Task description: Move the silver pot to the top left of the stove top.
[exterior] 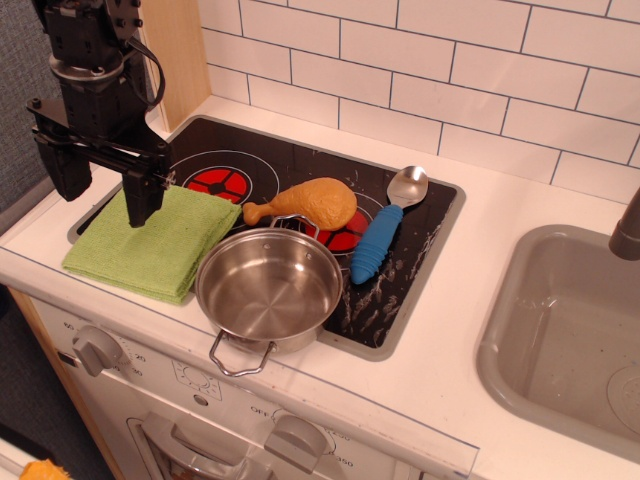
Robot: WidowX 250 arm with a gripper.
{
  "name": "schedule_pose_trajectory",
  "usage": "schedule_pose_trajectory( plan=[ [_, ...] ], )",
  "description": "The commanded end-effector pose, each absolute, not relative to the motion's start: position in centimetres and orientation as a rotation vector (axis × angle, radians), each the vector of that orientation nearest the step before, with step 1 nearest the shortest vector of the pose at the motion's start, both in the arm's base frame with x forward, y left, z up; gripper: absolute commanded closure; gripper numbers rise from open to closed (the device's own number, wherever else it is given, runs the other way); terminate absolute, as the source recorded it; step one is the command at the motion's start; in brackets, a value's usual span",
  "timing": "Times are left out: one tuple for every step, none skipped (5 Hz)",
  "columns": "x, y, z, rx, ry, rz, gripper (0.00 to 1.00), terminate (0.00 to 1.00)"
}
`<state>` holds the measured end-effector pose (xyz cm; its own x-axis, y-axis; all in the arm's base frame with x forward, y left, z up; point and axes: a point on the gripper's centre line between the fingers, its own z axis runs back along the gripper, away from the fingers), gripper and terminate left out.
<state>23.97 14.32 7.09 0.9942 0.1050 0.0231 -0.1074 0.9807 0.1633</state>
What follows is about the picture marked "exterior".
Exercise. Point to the grey toy sink basin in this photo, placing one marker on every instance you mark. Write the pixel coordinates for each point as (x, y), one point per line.
(561, 346)

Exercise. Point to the blue handled silver spoon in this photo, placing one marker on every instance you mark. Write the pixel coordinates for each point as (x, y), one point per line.
(407, 188)

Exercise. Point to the grey oven door handle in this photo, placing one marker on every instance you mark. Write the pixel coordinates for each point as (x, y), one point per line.
(180, 454)

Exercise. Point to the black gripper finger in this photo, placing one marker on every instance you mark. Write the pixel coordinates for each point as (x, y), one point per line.
(67, 167)
(144, 192)

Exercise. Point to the orange toy chicken drumstick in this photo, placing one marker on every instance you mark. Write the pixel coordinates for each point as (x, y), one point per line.
(327, 202)

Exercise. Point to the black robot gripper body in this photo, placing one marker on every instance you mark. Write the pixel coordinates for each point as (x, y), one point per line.
(104, 114)

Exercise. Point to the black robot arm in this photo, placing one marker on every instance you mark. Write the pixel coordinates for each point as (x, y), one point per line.
(95, 34)

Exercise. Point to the black toy stove top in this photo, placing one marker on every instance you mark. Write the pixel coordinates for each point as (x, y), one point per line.
(241, 166)

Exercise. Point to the green folded cloth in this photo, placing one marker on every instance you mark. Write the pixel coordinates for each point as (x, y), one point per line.
(158, 260)

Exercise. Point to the grey timer knob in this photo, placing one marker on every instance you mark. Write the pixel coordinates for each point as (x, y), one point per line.
(96, 350)

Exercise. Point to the orange toy on floor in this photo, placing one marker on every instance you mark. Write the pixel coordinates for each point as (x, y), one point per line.
(43, 470)

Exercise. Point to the grey oven temperature knob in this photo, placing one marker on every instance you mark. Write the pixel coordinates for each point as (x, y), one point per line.
(297, 442)

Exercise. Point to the silver steel pot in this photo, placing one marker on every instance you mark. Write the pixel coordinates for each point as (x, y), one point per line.
(269, 290)

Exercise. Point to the grey toy faucet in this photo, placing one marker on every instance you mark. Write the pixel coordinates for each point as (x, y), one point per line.
(625, 239)

